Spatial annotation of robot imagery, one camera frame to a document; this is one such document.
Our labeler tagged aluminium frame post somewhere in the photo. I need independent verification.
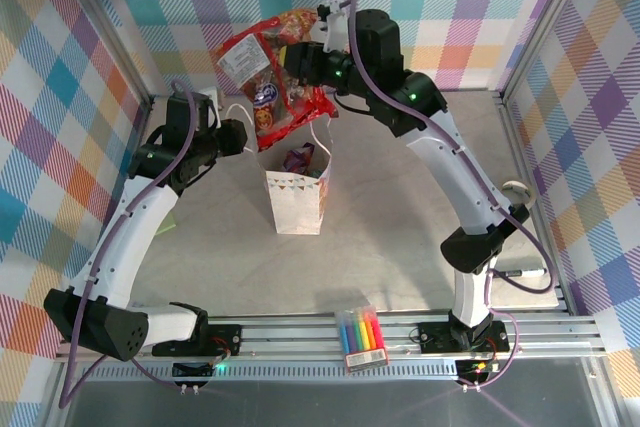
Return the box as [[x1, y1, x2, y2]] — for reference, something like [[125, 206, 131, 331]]
[[499, 0, 599, 103], [49, 0, 154, 113]]

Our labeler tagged red candy bag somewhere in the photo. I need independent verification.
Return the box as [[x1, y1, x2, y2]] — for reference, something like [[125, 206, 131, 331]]
[[214, 7, 341, 153]]

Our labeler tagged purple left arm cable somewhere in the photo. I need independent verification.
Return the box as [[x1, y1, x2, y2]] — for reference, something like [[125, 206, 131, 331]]
[[58, 79, 199, 409]]

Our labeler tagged white tape roll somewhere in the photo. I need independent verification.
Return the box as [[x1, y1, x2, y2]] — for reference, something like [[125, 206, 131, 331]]
[[501, 179, 537, 208]]

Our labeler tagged aluminium side rail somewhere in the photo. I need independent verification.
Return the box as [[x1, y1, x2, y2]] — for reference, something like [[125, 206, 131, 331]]
[[497, 91, 609, 356]]

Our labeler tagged black marker pen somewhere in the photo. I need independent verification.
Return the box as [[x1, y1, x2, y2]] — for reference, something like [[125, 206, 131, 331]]
[[492, 266, 547, 279]]

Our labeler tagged pack of coloured markers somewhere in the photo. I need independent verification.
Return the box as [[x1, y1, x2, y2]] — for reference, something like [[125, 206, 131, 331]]
[[333, 302, 390, 375]]

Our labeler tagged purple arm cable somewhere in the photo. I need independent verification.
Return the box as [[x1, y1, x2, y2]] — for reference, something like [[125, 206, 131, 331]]
[[58, 79, 199, 409], [339, 0, 559, 391]]

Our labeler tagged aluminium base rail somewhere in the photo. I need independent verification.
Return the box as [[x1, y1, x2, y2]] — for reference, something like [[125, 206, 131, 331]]
[[54, 314, 609, 383]]

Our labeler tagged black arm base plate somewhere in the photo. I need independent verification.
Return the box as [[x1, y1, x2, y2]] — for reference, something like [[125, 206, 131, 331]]
[[418, 320, 511, 354], [152, 324, 242, 358]]

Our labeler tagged white patterned paper bag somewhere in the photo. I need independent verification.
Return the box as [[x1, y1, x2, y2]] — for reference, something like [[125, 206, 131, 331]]
[[224, 103, 334, 237]]

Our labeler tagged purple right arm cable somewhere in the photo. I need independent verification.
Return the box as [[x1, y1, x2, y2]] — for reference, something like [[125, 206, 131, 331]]
[[339, 0, 559, 391]]

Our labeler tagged purple snack bag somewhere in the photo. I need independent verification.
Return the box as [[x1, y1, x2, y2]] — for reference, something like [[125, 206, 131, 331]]
[[282, 144, 315, 174]]

